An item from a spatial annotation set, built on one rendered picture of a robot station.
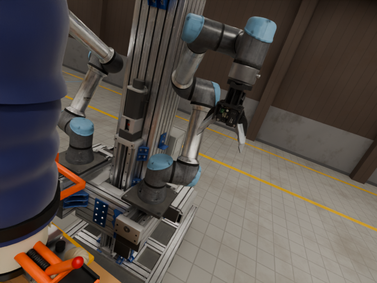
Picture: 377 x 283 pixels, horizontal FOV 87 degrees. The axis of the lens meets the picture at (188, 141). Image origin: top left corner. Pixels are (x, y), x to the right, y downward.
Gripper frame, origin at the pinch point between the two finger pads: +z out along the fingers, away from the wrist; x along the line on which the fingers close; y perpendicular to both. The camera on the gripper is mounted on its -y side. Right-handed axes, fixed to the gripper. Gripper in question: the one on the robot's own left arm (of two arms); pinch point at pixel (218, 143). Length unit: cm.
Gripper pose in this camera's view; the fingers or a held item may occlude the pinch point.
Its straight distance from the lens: 65.6
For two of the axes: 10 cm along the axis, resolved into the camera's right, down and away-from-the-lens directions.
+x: 9.0, 3.8, -2.3
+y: -3.5, 2.8, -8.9
